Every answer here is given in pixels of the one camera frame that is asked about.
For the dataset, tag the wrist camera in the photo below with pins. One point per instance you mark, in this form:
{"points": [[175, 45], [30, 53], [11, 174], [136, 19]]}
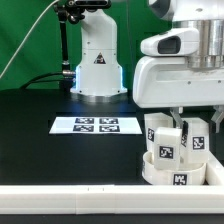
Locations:
{"points": [[175, 42]]}

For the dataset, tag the black camera stand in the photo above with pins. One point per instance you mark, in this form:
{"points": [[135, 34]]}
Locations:
{"points": [[67, 12]]}

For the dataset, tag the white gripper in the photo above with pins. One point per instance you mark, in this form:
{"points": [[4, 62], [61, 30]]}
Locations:
{"points": [[161, 82]]}

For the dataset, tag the white L-shaped fence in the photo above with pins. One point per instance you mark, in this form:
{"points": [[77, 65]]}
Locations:
{"points": [[118, 199]]}

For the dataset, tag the white marker sheet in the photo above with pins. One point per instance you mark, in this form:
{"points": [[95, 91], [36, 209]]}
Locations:
{"points": [[95, 125]]}

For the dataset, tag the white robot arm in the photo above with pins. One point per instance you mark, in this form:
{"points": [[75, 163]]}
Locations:
{"points": [[99, 75]]}

